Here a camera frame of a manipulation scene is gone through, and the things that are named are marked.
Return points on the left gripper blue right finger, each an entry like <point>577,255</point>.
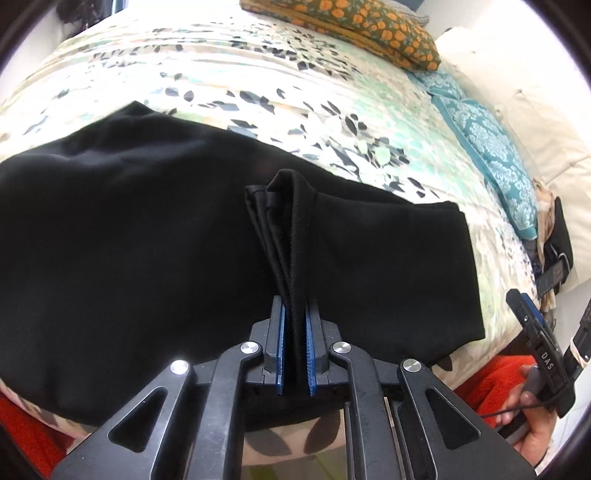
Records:
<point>401,421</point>

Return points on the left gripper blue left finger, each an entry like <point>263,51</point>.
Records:
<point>186,423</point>

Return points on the black pants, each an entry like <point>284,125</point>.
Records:
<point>143,238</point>

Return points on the orange fleece trousers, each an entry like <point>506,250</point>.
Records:
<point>40,447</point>

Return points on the teal damask pillow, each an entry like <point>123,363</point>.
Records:
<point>489,147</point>

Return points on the floral leaf-print bedspread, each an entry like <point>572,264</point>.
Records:
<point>278,86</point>

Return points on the cream padded headboard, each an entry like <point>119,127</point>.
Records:
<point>529,82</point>

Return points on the orange floral folded blanket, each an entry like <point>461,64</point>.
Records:
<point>373,26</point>

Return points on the dark bags hanging on wall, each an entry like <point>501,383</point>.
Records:
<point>88,12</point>

